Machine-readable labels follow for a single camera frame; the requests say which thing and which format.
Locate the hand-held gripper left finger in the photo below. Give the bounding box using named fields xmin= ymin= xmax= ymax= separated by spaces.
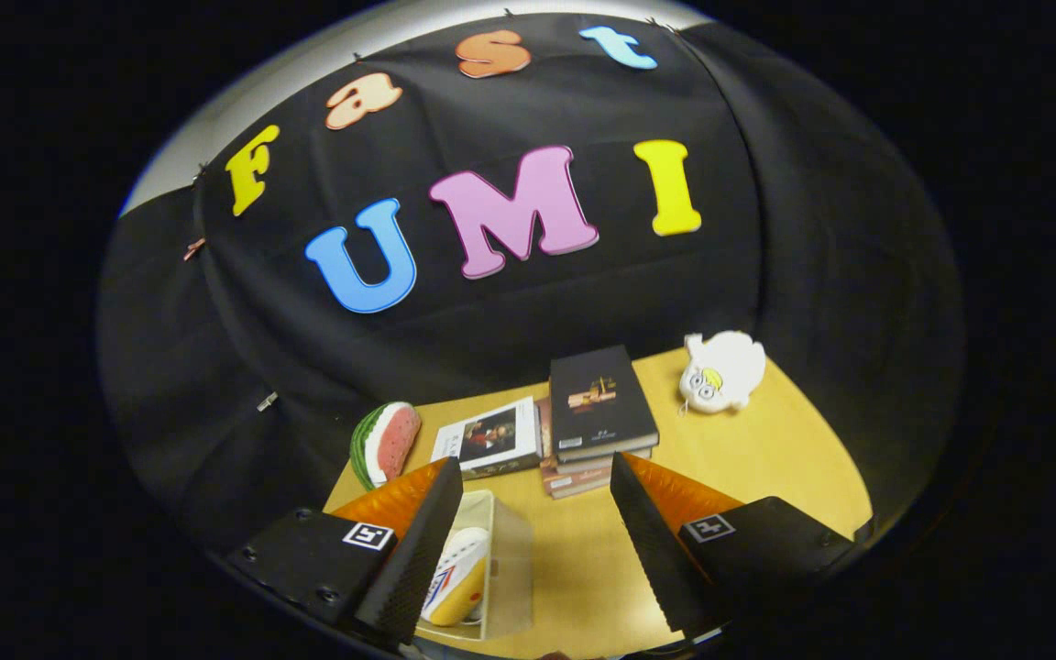
xmin=225 ymin=456 xmax=464 ymax=648

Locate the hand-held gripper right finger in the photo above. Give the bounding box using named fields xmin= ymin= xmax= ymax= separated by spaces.
xmin=610 ymin=452 xmax=856 ymax=634

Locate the white canvas shoe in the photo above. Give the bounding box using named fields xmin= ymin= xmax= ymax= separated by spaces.
xmin=422 ymin=527 xmax=492 ymax=628

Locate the cream fabric storage box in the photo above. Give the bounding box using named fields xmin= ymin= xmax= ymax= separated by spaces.
xmin=416 ymin=489 xmax=534 ymax=643

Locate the brown book with white pages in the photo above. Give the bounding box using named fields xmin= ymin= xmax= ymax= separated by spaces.
xmin=554 ymin=446 xmax=654 ymax=477

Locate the reddish brown book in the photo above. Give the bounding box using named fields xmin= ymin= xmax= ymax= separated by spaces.
xmin=540 ymin=458 xmax=618 ymax=501

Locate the watermelon slice toy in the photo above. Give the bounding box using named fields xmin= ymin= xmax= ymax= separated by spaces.
xmin=350 ymin=401 xmax=422 ymax=491

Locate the white portrait cover book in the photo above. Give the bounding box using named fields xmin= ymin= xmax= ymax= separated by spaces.
xmin=431 ymin=396 xmax=543 ymax=480

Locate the black hardcover book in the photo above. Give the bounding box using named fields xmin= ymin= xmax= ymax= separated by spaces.
xmin=549 ymin=345 xmax=660 ymax=464

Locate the white cartoon plush toy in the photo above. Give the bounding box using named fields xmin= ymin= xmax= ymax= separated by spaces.
xmin=679 ymin=330 xmax=767 ymax=415

